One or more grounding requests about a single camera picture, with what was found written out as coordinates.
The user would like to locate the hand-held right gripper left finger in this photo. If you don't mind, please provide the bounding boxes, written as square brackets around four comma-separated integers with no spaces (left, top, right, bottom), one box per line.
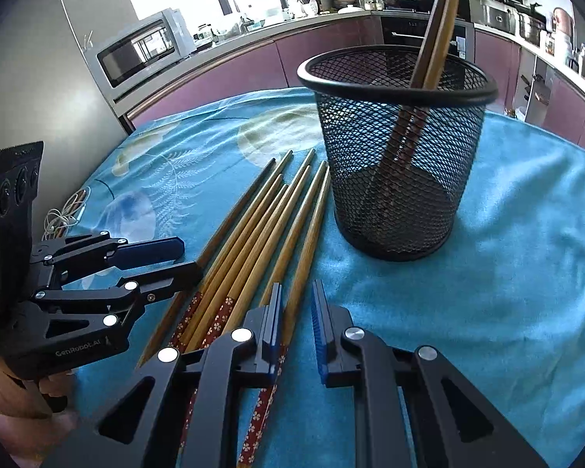
[41,283,291,468]

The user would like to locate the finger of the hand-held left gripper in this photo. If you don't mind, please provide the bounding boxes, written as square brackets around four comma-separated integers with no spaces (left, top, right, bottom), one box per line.
[32,233,185,284]
[0,262,204,381]

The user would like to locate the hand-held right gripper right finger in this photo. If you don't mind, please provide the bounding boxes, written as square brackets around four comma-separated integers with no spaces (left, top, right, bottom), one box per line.
[311,280,551,468]

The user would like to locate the red-handled wooden chopstick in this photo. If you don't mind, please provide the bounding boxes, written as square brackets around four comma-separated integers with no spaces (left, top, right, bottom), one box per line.
[395,0,466,171]
[236,162,331,468]
[370,0,456,220]

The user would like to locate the bundle of wooden chopsticks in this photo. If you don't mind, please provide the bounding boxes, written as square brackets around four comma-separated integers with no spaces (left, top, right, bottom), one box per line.
[136,149,323,468]

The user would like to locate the black mesh utensil holder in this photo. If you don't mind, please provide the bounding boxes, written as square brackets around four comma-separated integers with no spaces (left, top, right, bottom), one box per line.
[297,45,498,261]

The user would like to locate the person's left hand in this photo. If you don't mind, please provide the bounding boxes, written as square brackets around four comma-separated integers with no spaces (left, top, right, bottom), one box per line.
[0,357,80,430]

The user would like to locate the grey refrigerator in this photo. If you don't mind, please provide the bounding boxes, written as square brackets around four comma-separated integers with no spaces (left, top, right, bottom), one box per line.
[0,0,140,176]

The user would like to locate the blue floral tablecloth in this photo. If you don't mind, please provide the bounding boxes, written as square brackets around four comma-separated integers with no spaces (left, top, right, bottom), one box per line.
[71,85,585,468]

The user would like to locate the silver microwave oven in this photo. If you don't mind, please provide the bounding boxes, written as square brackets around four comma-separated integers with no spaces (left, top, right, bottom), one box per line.
[95,7,196,103]

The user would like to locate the purple kitchen cabinets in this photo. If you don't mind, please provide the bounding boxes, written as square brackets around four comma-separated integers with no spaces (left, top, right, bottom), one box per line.
[127,12,585,167]

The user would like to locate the black built-in oven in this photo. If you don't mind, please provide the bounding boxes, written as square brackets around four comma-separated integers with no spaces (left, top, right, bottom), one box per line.
[380,12,476,89]

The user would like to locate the rectangular steel container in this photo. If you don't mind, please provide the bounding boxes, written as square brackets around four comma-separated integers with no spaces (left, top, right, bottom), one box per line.
[482,2,518,34]

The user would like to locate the steel cooking pot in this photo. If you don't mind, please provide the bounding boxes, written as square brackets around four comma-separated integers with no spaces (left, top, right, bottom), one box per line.
[517,10,545,43]

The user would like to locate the white tangled cable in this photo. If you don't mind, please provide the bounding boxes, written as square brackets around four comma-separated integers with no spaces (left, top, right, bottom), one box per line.
[41,188,91,242]

